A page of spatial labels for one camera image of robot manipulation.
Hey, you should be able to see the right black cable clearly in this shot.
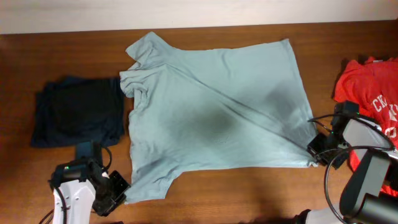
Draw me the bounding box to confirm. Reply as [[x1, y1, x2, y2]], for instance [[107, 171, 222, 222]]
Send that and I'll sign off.
[[307, 112, 398, 224]]

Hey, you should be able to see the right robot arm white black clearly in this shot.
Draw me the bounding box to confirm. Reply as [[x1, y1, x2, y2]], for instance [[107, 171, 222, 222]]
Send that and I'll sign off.
[[293, 101, 397, 223]]

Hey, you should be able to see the red t-shirt white print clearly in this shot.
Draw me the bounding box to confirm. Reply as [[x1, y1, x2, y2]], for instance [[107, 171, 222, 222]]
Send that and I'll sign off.
[[333, 56, 398, 197]]

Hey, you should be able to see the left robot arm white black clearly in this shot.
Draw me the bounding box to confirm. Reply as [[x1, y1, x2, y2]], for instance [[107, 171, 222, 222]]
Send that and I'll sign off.
[[48, 141, 131, 224]]

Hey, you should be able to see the black cable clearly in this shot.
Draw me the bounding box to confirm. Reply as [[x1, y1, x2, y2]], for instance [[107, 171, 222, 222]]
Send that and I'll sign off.
[[39, 146, 113, 224], [307, 112, 398, 224]]

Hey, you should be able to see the left black cable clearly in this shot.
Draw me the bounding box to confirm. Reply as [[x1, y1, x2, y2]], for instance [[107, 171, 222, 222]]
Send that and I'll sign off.
[[39, 146, 113, 224]]

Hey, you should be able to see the light blue grey t-shirt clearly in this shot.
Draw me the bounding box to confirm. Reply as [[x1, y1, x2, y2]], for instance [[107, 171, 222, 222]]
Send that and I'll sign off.
[[119, 32, 317, 203]]

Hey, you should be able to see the folded dark navy garment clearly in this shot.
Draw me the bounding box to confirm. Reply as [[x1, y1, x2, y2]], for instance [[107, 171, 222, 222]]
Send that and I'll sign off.
[[30, 76, 124, 147]]

